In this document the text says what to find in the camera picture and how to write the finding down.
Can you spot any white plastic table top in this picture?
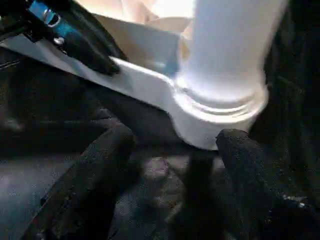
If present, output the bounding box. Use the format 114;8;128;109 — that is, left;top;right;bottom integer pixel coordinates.
0;0;270;151

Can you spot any white plastic table leg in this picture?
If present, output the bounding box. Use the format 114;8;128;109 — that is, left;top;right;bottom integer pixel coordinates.
174;0;291;119

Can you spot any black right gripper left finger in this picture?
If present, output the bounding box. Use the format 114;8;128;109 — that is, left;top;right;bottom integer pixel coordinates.
28;124;138;240

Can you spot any black work mat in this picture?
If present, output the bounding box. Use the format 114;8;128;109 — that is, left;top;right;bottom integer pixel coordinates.
0;0;320;240

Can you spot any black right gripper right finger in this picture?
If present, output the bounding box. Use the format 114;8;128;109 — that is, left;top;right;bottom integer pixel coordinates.
214;128;320;240

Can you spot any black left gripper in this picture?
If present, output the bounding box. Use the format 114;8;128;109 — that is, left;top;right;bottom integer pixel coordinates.
0;0;129;76

